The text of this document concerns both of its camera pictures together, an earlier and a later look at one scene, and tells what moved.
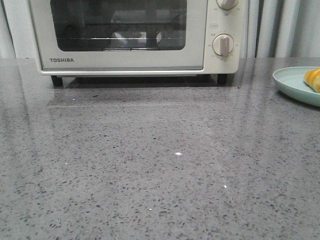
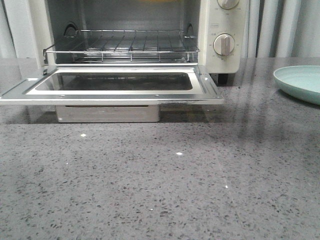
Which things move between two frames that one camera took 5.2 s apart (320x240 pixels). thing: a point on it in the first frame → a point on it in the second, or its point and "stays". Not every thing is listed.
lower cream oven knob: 223,44 stays
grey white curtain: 277,29 stays
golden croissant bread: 312,78 → 162,1
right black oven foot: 222,79 stays
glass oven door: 120,35 → 115,85
